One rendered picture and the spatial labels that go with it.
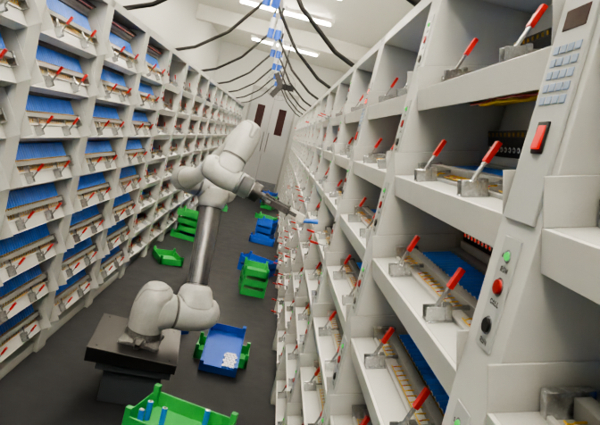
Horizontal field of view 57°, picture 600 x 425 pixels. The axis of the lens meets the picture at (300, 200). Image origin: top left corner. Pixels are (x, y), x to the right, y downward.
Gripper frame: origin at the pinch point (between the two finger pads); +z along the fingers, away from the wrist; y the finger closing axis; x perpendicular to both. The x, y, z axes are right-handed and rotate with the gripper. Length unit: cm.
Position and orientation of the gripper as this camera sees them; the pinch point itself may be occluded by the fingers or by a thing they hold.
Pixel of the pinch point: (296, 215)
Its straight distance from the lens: 216.4
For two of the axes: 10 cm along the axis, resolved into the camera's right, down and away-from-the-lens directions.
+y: -0.3, -1.2, 9.9
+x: -5.0, 8.6, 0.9
